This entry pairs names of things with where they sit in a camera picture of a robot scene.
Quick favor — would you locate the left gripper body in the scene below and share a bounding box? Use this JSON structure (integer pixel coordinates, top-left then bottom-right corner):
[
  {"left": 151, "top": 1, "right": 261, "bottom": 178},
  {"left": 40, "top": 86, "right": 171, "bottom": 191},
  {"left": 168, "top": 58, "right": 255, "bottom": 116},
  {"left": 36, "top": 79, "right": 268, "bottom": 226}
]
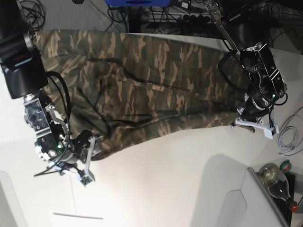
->
[{"left": 230, "top": 94, "right": 279, "bottom": 139}]

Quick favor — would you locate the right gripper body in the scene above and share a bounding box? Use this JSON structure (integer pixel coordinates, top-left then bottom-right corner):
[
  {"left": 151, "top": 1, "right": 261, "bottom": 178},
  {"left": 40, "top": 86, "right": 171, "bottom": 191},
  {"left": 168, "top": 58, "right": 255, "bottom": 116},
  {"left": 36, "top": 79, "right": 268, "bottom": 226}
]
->
[{"left": 36, "top": 130, "right": 104, "bottom": 186}]

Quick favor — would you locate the camouflage t-shirt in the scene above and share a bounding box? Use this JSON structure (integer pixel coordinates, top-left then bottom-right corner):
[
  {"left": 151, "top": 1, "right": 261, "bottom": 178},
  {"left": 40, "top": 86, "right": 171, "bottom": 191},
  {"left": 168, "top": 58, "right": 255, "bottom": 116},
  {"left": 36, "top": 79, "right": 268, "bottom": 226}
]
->
[{"left": 36, "top": 30, "right": 244, "bottom": 161}]

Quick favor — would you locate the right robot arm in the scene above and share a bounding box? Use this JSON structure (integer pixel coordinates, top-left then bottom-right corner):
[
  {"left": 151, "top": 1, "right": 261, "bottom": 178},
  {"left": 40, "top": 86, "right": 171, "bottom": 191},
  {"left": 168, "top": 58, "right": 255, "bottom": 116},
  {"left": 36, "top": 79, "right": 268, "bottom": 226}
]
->
[{"left": 0, "top": 0, "right": 101, "bottom": 185}]

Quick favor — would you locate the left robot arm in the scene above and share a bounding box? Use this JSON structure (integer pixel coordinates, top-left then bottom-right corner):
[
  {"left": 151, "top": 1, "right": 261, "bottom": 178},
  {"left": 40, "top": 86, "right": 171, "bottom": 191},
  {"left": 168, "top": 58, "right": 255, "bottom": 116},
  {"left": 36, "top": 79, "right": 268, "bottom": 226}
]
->
[{"left": 204, "top": 0, "right": 287, "bottom": 139}]

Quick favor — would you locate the green tape roll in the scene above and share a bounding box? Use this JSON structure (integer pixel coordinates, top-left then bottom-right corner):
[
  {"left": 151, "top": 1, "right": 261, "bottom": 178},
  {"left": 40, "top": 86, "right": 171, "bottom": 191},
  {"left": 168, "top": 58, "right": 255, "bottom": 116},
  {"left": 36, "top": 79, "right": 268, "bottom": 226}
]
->
[{"left": 279, "top": 159, "right": 292, "bottom": 173}]

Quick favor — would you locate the clear plastic bottle red cap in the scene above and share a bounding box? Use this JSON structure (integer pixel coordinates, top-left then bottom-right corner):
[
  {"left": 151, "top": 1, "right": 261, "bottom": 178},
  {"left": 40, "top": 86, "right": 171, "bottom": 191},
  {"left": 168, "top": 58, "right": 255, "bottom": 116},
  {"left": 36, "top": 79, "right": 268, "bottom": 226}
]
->
[{"left": 258, "top": 163, "right": 299, "bottom": 212}]

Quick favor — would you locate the blue box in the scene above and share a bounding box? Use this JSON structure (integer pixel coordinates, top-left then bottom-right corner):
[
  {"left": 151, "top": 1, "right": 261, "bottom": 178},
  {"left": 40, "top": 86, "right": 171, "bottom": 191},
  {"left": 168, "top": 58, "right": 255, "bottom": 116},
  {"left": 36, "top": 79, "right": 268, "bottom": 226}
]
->
[{"left": 106, "top": 0, "right": 178, "bottom": 7}]

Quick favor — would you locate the white coiled cable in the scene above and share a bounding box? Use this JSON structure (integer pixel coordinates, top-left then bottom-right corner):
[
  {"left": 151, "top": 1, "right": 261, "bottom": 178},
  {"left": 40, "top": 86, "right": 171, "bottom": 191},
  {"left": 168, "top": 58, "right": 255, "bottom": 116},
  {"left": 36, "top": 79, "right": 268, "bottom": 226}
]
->
[{"left": 277, "top": 109, "right": 303, "bottom": 156}]

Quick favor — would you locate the black coiled cable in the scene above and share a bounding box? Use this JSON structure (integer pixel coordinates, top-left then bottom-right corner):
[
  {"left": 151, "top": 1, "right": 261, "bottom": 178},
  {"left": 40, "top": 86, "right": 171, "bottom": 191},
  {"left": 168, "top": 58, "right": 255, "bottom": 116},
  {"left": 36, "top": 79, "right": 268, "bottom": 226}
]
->
[{"left": 18, "top": 0, "right": 47, "bottom": 31}]

